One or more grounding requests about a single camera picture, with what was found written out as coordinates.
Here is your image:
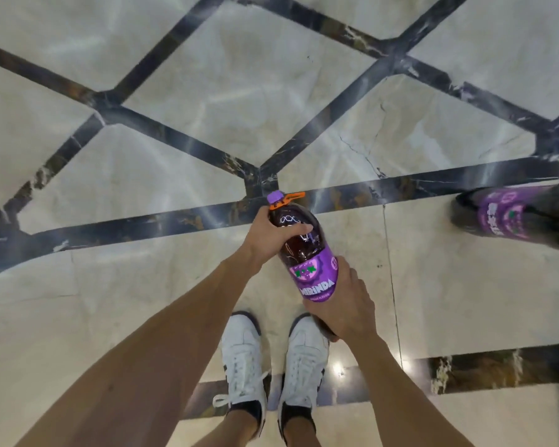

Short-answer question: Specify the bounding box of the person's right forearm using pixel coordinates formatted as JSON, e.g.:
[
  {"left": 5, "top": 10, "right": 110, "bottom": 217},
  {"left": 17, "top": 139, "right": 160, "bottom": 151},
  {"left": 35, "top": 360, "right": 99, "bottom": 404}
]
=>
[{"left": 353, "top": 335, "right": 474, "bottom": 447}]

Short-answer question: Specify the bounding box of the person's leg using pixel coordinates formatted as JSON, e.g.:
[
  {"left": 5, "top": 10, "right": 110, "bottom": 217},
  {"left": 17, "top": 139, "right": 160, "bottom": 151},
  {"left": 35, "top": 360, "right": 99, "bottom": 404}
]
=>
[
  {"left": 191, "top": 409, "right": 257, "bottom": 447},
  {"left": 284, "top": 416, "right": 322, "bottom": 447}
]

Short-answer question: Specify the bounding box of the person's left forearm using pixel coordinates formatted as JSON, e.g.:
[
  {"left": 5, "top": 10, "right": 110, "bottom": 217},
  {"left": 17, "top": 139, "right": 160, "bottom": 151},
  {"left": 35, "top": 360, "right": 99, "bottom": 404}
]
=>
[{"left": 16, "top": 255, "right": 261, "bottom": 447}]

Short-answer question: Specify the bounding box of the person's left white shoe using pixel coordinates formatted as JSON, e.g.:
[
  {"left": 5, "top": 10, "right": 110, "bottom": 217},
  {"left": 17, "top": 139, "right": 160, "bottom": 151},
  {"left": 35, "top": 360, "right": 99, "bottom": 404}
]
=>
[{"left": 212, "top": 311, "right": 272, "bottom": 438}]

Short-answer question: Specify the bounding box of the person's right hand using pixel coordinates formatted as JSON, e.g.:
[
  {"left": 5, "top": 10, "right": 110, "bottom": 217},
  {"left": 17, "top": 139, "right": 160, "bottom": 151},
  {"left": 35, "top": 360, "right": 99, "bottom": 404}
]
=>
[{"left": 303, "top": 255, "right": 378, "bottom": 343}]

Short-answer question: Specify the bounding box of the person's right leg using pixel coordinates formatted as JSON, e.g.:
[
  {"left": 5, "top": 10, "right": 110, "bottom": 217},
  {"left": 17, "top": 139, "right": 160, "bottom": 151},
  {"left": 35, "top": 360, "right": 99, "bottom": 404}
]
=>
[{"left": 284, "top": 416, "right": 322, "bottom": 447}]

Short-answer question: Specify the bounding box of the person's left hand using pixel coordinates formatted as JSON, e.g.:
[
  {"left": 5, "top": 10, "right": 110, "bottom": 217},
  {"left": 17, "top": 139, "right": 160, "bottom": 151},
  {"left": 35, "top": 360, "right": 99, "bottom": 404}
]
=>
[{"left": 240, "top": 205, "right": 314, "bottom": 271}]

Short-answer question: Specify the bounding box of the purple soda bottle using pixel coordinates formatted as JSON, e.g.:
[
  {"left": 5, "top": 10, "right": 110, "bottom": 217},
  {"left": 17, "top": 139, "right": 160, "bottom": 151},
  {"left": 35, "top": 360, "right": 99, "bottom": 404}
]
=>
[
  {"left": 449, "top": 181, "right": 559, "bottom": 255},
  {"left": 266, "top": 190, "right": 341, "bottom": 343}
]

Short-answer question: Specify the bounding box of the person's left leg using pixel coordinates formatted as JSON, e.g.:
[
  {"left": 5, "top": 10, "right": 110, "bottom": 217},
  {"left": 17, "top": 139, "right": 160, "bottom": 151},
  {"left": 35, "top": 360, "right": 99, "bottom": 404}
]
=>
[{"left": 191, "top": 409, "right": 257, "bottom": 447}]

